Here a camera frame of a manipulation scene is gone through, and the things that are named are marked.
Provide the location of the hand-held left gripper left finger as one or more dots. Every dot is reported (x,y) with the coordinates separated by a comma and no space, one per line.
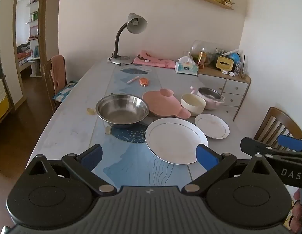
(91,156)

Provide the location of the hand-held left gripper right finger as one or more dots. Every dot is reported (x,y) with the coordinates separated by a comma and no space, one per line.
(207,156)

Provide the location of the wooden chair with towel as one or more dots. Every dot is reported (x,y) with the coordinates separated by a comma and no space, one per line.
(47,78)

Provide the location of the pink towel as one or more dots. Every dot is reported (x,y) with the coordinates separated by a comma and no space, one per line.
(59,70)

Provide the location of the blue globe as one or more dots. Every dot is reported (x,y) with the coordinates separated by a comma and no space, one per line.
(236,58)

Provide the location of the white drawer cabinet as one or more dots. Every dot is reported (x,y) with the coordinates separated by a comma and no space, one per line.
(235,87)

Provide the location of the pink pot with steel liner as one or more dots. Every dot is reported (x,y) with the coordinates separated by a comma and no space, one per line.
(214,104)

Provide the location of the wooden wall shelf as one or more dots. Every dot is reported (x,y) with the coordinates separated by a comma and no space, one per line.
(209,1)

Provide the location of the grey desk lamp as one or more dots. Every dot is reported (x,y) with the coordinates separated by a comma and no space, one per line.
(138,25)

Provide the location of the pink printed cloth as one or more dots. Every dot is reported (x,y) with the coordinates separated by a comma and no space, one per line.
(153,62)

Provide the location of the small beige block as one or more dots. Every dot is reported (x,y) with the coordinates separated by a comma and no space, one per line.
(108,130)

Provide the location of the cream bowl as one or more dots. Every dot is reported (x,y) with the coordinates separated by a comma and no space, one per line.
(193,102)

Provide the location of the clear glass jar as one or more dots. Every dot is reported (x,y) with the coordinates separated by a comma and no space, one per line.
(209,46)

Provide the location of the small white plate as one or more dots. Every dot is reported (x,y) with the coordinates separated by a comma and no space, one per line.
(212,126)

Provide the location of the large white plate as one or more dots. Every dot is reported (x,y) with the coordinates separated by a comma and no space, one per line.
(173,139)

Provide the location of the blue chair cushion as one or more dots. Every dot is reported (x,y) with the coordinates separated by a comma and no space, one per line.
(64,91)

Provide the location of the stainless steel bowl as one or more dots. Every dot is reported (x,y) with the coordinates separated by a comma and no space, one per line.
(121,109)

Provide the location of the small orange plastic object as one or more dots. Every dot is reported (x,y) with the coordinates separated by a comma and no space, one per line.
(144,82)

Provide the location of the tissue box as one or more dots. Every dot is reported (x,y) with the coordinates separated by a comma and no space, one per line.
(186,69)

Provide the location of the clear plastic box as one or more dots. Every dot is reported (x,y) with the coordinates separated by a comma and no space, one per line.
(238,68)

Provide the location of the white bookshelf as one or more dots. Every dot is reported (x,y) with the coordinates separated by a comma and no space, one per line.
(34,39)

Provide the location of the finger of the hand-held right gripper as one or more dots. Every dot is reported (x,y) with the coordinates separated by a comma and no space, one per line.
(291,142)
(255,147)

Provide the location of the person's right hand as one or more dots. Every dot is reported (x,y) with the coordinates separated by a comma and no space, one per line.
(300,212)

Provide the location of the wooden slat-back chair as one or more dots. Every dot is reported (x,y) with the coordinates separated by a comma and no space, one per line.
(275,117)

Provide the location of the pink bear-shaped plate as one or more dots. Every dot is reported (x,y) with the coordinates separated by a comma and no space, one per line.
(160,102)

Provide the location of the yellow bottle cap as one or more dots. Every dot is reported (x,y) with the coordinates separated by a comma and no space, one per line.
(91,111)

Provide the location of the small house ornament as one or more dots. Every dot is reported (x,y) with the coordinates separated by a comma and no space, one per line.
(229,0)

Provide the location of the yellow sofa with white cover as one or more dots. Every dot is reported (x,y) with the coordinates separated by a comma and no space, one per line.
(1,97)

